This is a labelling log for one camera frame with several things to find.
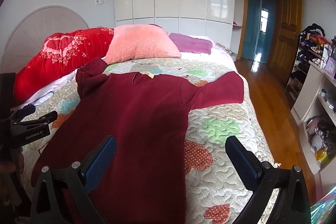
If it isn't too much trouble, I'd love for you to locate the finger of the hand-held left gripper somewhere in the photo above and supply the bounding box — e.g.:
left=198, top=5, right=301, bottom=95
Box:
left=13, top=110, right=58, bottom=128
left=10, top=104, right=36, bottom=120

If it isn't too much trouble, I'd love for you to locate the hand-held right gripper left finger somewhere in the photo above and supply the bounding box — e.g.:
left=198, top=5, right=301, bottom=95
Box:
left=30, top=135, right=117, bottom=224

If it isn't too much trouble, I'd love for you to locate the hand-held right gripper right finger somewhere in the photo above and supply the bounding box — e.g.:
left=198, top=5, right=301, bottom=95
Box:
left=225, top=135, right=312, bottom=224

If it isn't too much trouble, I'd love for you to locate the dark red fleece garment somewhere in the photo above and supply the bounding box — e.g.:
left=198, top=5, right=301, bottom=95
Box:
left=31, top=57, right=245, bottom=224

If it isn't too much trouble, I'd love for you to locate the pile of mixed clothes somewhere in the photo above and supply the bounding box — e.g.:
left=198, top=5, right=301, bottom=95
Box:
left=299, top=24, right=332, bottom=56

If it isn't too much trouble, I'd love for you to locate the person's left hand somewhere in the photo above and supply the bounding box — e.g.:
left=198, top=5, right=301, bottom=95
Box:
left=0, top=149, right=25, bottom=180

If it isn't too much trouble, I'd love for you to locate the white bed sheet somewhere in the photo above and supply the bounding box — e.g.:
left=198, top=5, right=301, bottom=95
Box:
left=12, top=70, right=79, bottom=110

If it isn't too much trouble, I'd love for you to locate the quilted heart pattern bedspread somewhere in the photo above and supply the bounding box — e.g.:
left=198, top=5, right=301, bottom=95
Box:
left=20, top=52, right=279, bottom=224

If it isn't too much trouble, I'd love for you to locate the red floral quilt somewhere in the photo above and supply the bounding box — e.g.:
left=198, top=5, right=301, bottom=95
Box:
left=14, top=27, right=115, bottom=104

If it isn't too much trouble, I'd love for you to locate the round beige headboard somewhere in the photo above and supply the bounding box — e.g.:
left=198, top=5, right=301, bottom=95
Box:
left=1, top=6, right=89, bottom=73

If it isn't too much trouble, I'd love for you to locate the yellow container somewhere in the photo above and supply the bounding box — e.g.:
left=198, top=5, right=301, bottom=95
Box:
left=315, top=150, right=330, bottom=165

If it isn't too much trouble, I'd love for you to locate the iridescent shiny bag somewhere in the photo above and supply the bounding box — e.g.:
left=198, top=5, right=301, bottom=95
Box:
left=310, top=187, right=336, bottom=224

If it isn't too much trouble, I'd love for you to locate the white shelf unit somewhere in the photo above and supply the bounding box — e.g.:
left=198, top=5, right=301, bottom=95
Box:
left=290, top=60, right=336, bottom=174

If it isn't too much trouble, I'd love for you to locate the pink ribbed pillow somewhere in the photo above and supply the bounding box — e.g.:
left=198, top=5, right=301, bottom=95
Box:
left=104, top=24, right=182, bottom=65

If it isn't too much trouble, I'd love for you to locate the purple desk clock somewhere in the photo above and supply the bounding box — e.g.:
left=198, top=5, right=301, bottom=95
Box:
left=324, top=58, right=336, bottom=78

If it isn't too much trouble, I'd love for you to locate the purple towel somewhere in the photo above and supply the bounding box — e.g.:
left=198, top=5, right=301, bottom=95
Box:
left=168, top=33, right=213, bottom=55

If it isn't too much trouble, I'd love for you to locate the wooden door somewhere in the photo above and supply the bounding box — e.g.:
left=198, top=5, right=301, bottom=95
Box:
left=268, top=0, right=302, bottom=84

